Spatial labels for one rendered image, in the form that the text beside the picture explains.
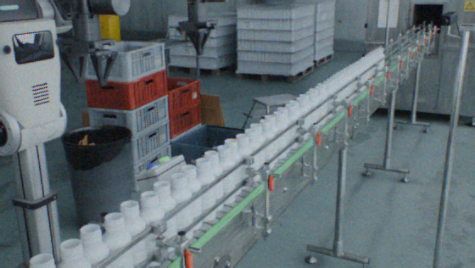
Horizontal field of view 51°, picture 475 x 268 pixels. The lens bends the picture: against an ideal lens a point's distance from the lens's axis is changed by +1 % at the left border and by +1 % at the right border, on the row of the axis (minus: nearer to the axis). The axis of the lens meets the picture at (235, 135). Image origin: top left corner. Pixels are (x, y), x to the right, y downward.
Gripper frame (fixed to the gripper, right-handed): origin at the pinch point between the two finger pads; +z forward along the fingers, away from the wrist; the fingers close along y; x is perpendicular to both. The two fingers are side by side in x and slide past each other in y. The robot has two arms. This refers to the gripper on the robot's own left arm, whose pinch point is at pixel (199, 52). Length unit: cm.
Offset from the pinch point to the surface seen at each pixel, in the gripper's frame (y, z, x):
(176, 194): -14.8, 27.7, 38.8
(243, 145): -15.0, 26.7, 3.0
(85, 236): -14, 24, 67
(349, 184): 15, 142, -246
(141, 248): -16, 33, 55
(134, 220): -15, 27, 55
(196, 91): 177, 81, -279
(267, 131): -15.0, 27.3, -14.7
